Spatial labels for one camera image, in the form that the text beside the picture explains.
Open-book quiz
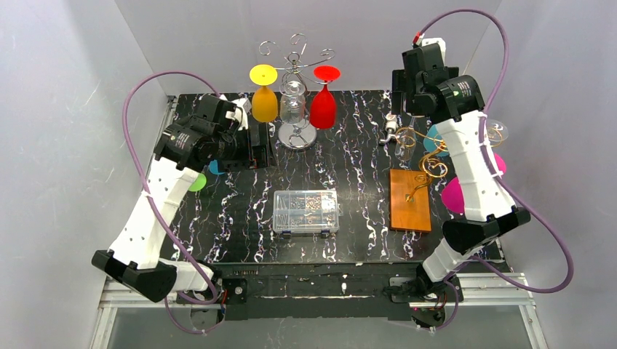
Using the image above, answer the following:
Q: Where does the blue plastic wine glass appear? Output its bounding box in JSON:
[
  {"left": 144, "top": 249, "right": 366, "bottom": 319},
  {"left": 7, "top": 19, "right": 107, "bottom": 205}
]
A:
[
  {"left": 208, "top": 160, "right": 226, "bottom": 175},
  {"left": 423, "top": 125, "right": 449, "bottom": 157}
]

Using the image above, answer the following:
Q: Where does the green plastic wine glass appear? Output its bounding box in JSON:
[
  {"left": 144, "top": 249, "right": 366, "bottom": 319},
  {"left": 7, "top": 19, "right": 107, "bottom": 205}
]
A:
[{"left": 188, "top": 173, "right": 207, "bottom": 193}]

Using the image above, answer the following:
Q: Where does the clear glass wine glass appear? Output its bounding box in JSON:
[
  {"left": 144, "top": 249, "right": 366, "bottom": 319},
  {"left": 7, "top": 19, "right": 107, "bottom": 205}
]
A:
[
  {"left": 485, "top": 119, "right": 509, "bottom": 147},
  {"left": 394, "top": 127, "right": 416, "bottom": 161}
]

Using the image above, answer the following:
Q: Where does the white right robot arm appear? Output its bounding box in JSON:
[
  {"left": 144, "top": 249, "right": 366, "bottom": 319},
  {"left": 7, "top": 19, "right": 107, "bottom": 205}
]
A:
[{"left": 384, "top": 35, "right": 530, "bottom": 302}]

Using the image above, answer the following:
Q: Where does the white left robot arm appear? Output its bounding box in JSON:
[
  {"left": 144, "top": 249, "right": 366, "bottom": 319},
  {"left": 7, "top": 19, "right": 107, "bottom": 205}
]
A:
[{"left": 92, "top": 95, "right": 275, "bottom": 302}]

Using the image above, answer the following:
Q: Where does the yellow plastic wine glass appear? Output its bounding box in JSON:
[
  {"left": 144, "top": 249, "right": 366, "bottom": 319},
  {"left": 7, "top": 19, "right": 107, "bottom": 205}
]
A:
[{"left": 250, "top": 64, "right": 278, "bottom": 123}]

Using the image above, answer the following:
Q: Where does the red plastic wine glass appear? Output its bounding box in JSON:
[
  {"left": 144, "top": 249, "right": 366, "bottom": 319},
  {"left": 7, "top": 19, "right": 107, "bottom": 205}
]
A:
[{"left": 309, "top": 65, "right": 341, "bottom": 129}]

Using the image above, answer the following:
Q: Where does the orange wooden rack base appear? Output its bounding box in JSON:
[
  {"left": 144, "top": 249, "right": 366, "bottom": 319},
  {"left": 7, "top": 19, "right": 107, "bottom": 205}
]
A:
[{"left": 389, "top": 169, "right": 431, "bottom": 233}]

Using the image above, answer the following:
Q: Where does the pink plastic wine glass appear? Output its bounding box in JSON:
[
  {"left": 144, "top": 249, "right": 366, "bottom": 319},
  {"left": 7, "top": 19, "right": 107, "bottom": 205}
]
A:
[{"left": 441, "top": 153, "right": 508, "bottom": 214}]

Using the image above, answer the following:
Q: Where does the small silver metal fixture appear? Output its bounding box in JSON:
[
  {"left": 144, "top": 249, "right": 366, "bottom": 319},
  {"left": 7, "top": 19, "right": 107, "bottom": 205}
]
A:
[{"left": 378, "top": 113, "right": 399, "bottom": 145}]

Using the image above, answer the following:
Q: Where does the clear plastic screw box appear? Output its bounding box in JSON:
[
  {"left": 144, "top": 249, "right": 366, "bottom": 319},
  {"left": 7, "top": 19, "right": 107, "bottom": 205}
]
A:
[{"left": 272, "top": 190, "right": 340, "bottom": 235}]

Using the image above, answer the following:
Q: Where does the silver wire glass rack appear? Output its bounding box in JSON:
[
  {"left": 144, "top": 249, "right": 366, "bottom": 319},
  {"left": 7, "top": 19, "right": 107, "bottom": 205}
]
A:
[{"left": 277, "top": 33, "right": 335, "bottom": 151}]

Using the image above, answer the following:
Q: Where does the gold wire glass rack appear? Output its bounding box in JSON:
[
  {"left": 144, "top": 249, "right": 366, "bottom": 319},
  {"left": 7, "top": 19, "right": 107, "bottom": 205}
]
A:
[{"left": 405, "top": 128, "right": 448, "bottom": 203}]

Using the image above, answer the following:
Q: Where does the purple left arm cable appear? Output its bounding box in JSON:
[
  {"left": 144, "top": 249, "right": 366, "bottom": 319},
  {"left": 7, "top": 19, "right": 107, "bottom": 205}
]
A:
[{"left": 121, "top": 71, "right": 228, "bottom": 336}]

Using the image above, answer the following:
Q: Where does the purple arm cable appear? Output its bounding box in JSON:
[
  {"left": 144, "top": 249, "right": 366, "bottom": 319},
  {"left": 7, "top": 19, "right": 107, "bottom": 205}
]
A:
[
  {"left": 121, "top": 71, "right": 228, "bottom": 336},
  {"left": 417, "top": 8, "right": 576, "bottom": 331}
]

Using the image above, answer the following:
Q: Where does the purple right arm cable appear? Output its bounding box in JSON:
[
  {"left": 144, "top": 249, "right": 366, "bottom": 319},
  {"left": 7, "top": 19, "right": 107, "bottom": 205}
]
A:
[{"left": 417, "top": 8, "right": 576, "bottom": 331}]

